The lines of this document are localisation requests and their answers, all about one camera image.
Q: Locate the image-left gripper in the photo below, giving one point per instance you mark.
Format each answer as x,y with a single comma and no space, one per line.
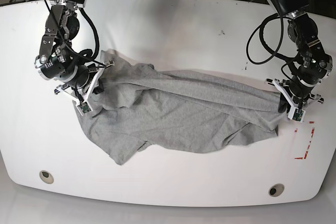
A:
83,82

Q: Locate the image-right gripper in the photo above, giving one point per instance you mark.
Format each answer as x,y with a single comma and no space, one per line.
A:
284,104

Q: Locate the grey t-shirt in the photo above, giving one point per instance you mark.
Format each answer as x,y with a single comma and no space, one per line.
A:
179,110

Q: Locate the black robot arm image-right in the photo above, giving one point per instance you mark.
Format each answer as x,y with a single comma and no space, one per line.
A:
311,63

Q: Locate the black robot arm image-left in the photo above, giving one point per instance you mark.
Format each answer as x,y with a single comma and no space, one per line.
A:
57,60

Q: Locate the red tape rectangle marking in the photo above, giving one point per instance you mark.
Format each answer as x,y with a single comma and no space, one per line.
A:
302,139

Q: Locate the right table grommet hole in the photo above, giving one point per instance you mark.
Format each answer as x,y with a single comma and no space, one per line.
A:
276,190

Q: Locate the table grommet hole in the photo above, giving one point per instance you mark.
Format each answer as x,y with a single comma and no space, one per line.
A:
276,190
46,177

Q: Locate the left table grommet hole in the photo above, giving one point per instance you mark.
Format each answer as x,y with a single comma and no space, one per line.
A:
46,177

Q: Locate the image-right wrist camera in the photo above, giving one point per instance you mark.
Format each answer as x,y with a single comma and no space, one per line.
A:
296,114

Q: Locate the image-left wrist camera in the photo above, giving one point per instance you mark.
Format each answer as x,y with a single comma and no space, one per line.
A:
83,108

